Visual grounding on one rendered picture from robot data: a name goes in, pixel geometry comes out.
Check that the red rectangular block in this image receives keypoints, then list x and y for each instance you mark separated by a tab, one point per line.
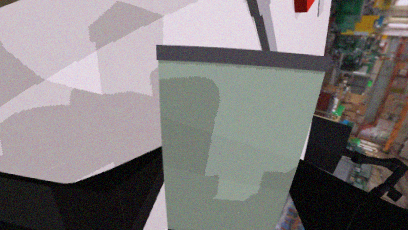
301	6

